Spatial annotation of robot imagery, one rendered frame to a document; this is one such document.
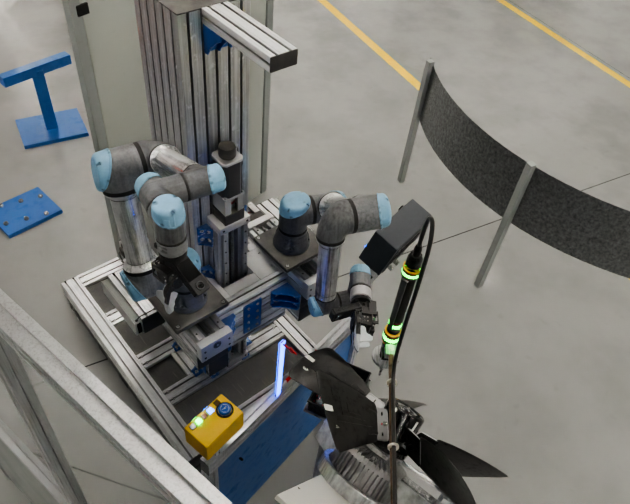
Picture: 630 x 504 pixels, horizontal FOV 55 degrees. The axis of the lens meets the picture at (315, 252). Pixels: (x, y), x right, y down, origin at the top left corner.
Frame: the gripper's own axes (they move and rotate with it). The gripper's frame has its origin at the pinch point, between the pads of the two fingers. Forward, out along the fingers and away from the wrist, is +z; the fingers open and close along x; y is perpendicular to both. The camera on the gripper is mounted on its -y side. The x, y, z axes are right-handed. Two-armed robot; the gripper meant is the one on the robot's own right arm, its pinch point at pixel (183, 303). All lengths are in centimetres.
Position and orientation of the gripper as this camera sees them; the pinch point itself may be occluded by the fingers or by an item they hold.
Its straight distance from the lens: 169.0
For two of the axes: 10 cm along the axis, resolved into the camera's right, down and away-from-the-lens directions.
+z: -0.9, 6.9, 7.2
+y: -7.7, -5.1, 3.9
